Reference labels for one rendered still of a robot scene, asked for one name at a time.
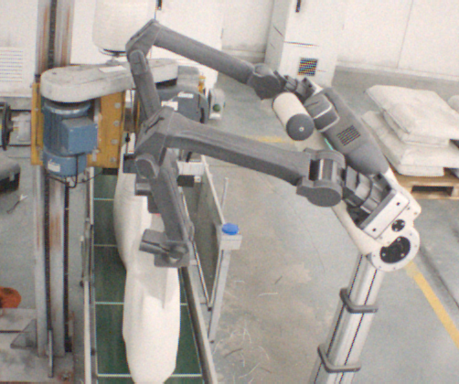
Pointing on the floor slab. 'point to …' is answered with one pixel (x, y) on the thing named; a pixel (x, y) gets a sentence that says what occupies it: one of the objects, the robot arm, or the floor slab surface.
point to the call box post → (218, 296)
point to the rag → (5, 297)
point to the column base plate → (24, 351)
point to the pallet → (455, 189)
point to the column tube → (65, 15)
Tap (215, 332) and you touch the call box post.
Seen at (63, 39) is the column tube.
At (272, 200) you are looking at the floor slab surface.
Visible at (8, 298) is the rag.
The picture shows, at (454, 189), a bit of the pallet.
